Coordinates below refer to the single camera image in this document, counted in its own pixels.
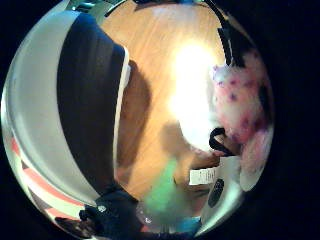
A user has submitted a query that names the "pink spotted soft toy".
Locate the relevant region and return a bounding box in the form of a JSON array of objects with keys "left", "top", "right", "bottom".
[{"left": 209, "top": 49, "right": 275, "bottom": 193}]

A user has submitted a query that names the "white soft toy with black oval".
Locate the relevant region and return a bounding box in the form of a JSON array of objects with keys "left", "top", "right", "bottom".
[{"left": 188, "top": 155, "right": 246, "bottom": 234}]

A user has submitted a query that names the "large white and black container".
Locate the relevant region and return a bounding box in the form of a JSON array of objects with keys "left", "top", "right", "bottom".
[{"left": 3, "top": 9, "right": 132, "bottom": 206}]

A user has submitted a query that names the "light blue object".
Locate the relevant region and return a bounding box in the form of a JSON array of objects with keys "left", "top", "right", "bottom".
[{"left": 175, "top": 215, "right": 203, "bottom": 235}]

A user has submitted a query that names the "dark blue soft toy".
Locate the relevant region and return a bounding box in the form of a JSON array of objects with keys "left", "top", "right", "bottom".
[{"left": 79, "top": 189, "right": 144, "bottom": 240}]

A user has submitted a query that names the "red and white striped cloth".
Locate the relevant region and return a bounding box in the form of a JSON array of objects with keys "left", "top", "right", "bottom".
[{"left": 9, "top": 134, "right": 86, "bottom": 223}]

